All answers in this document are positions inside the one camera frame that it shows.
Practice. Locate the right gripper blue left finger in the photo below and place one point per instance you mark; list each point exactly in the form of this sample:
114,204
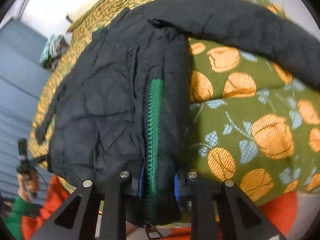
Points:
140,182

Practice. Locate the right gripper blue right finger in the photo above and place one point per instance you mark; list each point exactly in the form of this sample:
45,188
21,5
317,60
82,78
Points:
177,183

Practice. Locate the black puffer jacket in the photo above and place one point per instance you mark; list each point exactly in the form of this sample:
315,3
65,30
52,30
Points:
125,104

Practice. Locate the green knit sleeve forearm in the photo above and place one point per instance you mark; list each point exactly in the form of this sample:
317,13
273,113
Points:
19,224

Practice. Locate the pile of clothes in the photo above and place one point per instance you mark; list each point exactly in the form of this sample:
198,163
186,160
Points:
54,48

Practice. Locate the person's left hand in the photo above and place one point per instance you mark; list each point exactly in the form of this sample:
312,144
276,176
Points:
28,184

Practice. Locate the orange fleece garment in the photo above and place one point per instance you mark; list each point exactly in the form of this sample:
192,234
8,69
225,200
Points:
145,213

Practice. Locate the green orange floral duvet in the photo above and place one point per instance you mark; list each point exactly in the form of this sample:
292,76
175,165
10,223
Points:
251,121

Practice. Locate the blue pleated curtain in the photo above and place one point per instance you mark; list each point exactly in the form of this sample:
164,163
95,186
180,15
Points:
22,81

